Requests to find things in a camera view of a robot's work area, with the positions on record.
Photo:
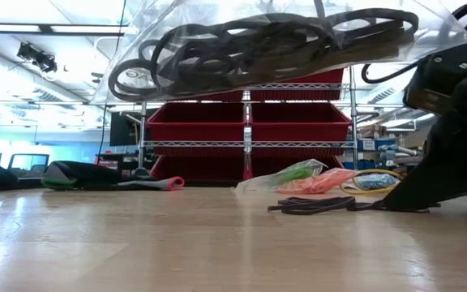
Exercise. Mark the orange rubber bands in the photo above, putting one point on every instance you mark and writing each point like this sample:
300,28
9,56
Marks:
324,181

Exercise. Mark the black bundle with green edge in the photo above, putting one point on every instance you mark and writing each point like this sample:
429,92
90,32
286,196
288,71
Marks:
75,174

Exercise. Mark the pale blue cylindrical part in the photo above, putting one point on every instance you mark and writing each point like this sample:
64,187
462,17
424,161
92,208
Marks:
399,151

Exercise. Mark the dark grey monitor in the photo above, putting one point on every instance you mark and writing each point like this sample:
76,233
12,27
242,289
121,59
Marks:
124,130

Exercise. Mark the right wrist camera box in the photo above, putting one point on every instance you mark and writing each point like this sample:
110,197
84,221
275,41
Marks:
440,77

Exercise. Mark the blue storage bin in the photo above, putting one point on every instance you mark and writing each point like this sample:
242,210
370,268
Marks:
365,163

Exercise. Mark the green rubber bands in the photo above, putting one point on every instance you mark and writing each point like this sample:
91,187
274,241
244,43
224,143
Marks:
298,174

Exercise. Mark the few dark rubber bands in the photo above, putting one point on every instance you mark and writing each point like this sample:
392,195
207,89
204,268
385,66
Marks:
314,204

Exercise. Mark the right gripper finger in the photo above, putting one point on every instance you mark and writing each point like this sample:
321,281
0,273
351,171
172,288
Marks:
440,182

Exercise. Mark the computer monitor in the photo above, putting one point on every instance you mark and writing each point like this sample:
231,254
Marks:
28,164

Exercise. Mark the blue rubber bands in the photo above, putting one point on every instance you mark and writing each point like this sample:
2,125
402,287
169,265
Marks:
377,180

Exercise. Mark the single dark rubber band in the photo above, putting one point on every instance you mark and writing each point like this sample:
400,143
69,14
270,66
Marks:
367,207

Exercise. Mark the clear zip bag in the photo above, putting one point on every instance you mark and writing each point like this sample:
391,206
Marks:
322,182
282,176
258,24
375,181

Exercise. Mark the pink loop-shaped object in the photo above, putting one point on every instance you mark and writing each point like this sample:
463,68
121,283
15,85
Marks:
175,183

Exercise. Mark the blue bin with white label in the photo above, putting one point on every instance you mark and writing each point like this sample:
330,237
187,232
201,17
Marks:
369,144

